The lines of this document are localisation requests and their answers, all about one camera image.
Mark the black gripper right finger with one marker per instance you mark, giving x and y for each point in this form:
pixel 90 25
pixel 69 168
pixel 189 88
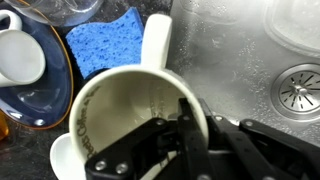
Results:
pixel 260 150

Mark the small white cup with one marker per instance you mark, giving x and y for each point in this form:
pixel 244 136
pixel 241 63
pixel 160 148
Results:
pixel 20 56

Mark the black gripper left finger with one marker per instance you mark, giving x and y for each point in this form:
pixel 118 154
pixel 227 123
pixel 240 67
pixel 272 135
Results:
pixel 140 150

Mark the blue cellulose sponge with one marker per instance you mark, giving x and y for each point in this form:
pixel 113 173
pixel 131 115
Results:
pixel 103 43

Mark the white printed coffee mug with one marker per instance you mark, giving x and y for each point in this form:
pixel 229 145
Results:
pixel 116 100

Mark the clear plastic food container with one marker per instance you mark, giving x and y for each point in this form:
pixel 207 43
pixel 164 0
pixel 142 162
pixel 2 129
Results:
pixel 296 23

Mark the clear glass bowl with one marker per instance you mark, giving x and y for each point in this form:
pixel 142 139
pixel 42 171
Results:
pixel 60 10

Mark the orange translucent object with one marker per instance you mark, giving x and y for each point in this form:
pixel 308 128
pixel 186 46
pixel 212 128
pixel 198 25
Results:
pixel 2 126

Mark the stainless steel sink basin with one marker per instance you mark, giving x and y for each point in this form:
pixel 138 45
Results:
pixel 226 60

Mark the blue plate orange rim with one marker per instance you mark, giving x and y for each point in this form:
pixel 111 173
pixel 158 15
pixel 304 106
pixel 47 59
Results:
pixel 50 96

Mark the small white round dish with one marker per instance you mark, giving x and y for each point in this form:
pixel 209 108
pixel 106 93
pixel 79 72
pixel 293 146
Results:
pixel 63 160

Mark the metal sink drain strainer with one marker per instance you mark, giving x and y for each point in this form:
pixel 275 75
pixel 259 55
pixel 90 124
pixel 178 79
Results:
pixel 300 91

